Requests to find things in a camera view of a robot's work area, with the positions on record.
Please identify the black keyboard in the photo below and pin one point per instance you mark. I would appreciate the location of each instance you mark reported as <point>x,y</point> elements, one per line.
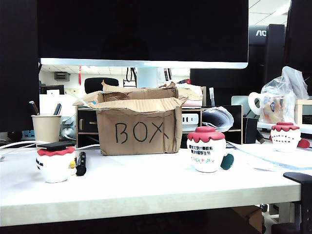
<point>307,119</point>

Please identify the white jar doll green hand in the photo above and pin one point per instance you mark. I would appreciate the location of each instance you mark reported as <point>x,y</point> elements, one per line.
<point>207,153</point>

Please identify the white desk shelf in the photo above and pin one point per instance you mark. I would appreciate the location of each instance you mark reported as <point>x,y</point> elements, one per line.
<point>265,125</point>

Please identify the brown cardboard box marked BOX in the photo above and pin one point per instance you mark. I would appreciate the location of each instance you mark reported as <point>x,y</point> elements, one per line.
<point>139,131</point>

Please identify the silver-tipped pen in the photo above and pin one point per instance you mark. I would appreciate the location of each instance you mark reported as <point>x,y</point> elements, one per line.
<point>34,108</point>

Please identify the large silver-edged monitor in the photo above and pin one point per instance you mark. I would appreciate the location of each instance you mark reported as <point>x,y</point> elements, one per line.
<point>146,31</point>

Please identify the clear plastic snack bag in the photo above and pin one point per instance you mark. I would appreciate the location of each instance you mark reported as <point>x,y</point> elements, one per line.
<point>282,97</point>

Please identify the black office chair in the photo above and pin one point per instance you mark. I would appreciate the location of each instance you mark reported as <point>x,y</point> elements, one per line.
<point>97,84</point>

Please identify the brown paper cup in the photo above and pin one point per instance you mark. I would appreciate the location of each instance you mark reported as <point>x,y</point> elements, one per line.
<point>46,128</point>

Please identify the rolled white paper bundle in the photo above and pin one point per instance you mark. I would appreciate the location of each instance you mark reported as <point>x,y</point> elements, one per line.
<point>219,118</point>

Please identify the light wooden riser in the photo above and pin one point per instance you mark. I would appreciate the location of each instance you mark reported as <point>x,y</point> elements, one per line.
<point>298,109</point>

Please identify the silver monitor stand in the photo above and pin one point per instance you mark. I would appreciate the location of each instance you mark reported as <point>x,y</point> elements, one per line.
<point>147,76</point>

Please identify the black pen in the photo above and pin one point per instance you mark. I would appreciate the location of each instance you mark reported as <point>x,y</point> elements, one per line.
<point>57,109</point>

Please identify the white USB hub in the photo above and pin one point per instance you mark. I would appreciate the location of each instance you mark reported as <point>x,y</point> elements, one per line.
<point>190,119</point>

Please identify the white jar doll black cap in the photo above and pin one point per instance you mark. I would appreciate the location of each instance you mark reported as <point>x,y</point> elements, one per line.
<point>54,165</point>

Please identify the handwritten white paper sheet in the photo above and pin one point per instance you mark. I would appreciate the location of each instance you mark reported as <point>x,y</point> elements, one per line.
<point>275,156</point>

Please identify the black AOC monitor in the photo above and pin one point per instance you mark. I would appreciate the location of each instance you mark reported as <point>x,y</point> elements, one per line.
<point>258,33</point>

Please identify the pink tissue pack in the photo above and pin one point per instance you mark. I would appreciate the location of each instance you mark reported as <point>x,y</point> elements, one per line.
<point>192,97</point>

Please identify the black tall panel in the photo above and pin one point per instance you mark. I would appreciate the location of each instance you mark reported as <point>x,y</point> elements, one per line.
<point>275,53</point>

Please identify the black marker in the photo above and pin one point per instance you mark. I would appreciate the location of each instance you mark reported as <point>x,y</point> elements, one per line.
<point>81,163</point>

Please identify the black table clamp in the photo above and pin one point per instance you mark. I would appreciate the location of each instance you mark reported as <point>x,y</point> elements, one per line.
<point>304,195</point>

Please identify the red hanging ornament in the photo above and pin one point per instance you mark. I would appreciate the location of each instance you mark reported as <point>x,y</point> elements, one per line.
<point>79,75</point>

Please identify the white jar doll red hand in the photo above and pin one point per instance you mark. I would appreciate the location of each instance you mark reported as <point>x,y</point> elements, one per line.
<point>285,139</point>

